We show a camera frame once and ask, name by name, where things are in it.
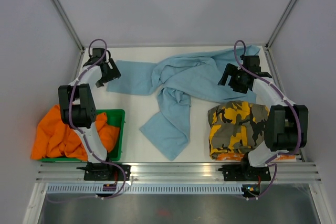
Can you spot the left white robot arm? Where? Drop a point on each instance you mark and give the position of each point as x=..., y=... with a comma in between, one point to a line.
x=77, y=106

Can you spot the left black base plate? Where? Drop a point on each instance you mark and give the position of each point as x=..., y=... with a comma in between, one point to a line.
x=101, y=172

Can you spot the aluminium mounting rail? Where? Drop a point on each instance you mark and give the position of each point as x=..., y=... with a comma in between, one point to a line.
x=160, y=173

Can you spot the green plastic bin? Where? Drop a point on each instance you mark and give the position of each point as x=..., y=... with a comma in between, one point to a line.
x=118, y=129

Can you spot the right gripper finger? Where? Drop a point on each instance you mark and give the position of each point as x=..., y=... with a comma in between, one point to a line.
x=230, y=71
x=262, y=74

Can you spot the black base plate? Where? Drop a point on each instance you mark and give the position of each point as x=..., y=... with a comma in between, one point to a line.
x=238, y=173
x=101, y=172

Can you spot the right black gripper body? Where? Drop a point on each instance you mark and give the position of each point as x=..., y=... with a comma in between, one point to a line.
x=236, y=81

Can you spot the light blue trousers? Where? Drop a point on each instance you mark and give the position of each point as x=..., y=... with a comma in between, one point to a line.
x=176, y=80

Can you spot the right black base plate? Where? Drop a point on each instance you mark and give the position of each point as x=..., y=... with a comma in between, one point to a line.
x=238, y=173

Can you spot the camouflage folded trousers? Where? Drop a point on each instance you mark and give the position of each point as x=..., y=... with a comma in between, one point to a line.
x=236, y=127

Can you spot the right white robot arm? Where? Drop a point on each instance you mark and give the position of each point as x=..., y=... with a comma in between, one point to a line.
x=287, y=124

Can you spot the orange patterned folded trousers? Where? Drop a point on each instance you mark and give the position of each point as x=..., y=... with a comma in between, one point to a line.
x=237, y=157

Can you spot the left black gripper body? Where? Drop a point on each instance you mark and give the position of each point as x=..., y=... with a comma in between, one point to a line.
x=113, y=73

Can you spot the slotted white cable duct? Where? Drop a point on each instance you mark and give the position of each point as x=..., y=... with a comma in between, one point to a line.
x=177, y=189

